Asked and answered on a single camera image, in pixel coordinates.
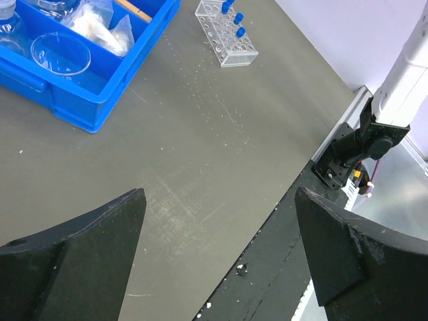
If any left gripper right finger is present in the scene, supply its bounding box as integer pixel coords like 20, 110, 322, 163
294, 186, 428, 321

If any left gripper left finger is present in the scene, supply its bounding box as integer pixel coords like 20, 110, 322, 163
1, 188, 146, 320

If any blue plastic divided bin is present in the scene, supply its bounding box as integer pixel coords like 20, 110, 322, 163
0, 0, 183, 134

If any clear glass beaker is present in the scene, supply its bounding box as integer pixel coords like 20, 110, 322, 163
30, 31, 92, 78

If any clear glass flask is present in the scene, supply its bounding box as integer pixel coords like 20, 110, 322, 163
1, 0, 29, 58

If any beige glove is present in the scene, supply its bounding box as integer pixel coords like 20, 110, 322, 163
61, 1, 134, 58

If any clear acrylic tube rack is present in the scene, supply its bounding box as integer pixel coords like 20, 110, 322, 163
195, 1, 258, 68

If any wooden test tube clamp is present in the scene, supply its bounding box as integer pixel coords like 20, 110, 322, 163
116, 0, 152, 23

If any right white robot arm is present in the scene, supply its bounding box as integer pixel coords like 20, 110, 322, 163
329, 7, 427, 167

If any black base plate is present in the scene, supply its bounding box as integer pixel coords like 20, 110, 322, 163
194, 161, 348, 320

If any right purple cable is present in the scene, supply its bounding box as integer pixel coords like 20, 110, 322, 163
366, 158, 384, 198

